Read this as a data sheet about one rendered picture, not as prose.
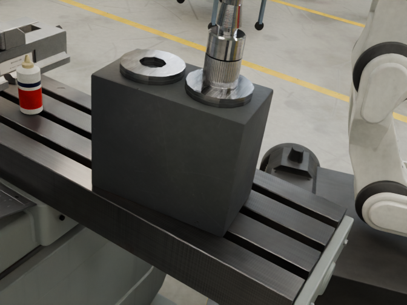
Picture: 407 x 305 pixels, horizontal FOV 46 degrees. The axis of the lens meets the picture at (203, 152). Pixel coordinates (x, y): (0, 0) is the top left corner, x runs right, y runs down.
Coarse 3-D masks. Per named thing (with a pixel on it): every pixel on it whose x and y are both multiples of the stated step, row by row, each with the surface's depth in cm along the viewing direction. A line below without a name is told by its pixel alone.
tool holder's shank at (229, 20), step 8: (224, 0) 56; (232, 0) 55; (240, 0) 56; (224, 8) 56; (232, 8) 56; (240, 8) 56; (224, 16) 56; (232, 16) 56; (240, 16) 57; (224, 24) 57; (232, 24) 57; (240, 24) 57; (224, 32) 58; (232, 32) 58
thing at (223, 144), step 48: (96, 96) 64; (144, 96) 61; (192, 96) 60; (240, 96) 60; (96, 144) 68; (144, 144) 65; (192, 144) 61; (240, 144) 58; (144, 192) 69; (192, 192) 65; (240, 192) 68
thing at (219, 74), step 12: (216, 48) 58; (228, 48) 57; (240, 48) 58; (216, 60) 58; (228, 60) 58; (240, 60) 59; (204, 72) 61; (216, 72) 59; (228, 72) 59; (204, 84) 61; (216, 84) 60; (228, 84) 60
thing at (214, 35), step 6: (210, 30) 58; (216, 30) 58; (240, 30) 60; (210, 36) 58; (216, 36) 57; (222, 36) 57; (228, 36) 57; (234, 36) 57; (240, 36) 58; (246, 36) 59; (216, 42) 57; (222, 42) 57; (228, 42) 57; (234, 42) 57; (240, 42) 58
